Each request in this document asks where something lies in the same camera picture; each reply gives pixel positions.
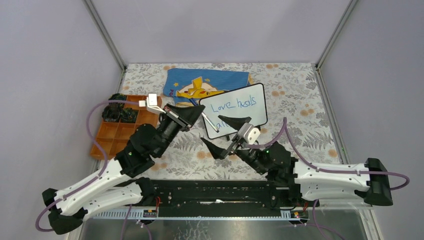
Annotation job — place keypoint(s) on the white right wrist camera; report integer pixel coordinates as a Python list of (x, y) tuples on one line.
[(249, 133)]

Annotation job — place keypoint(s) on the black framed whiteboard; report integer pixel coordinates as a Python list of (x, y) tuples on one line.
[(249, 101)]

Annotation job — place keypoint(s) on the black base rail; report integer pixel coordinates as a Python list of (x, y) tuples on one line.
[(176, 194)]

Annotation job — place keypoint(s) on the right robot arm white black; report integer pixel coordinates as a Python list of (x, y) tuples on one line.
[(305, 180)]

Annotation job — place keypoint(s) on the dark green scrunchie top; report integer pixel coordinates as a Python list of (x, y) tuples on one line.
[(118, 96)]

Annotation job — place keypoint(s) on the dark green scrunchie right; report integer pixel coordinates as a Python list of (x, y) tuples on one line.
[(128, 115)]

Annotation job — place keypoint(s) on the aluminium frame post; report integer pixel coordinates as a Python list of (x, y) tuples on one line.
[(337, 31), (101, 27)]

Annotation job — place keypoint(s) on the right aluminium frame post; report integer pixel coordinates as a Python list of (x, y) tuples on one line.
[(337, 31)]

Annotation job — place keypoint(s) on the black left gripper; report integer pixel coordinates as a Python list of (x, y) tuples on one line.
[(188, 115)]

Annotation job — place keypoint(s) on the blue marker cap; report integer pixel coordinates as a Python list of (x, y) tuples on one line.
[(193, 102)]

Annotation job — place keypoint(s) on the left aluminium frame post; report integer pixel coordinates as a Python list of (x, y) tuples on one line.
[(101, 27)]

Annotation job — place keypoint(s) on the white marker pen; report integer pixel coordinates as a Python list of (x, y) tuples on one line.
[(210, 122)]

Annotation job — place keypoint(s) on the blue pikachu cloth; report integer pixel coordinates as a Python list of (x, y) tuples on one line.
[(184, 85)]

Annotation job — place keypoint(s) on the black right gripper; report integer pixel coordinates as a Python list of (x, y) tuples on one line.
[(218, 152)]

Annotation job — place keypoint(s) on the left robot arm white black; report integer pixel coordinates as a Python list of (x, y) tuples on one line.
[(115, 184)]

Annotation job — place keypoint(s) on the floral tablecloth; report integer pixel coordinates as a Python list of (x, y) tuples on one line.
[(291, 91)]

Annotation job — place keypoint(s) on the orange compartment tray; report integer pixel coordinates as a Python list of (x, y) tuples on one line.
[(113, 136)]

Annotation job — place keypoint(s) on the dark green scrunchie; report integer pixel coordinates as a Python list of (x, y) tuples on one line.
[(118, 96), (128, 115)]

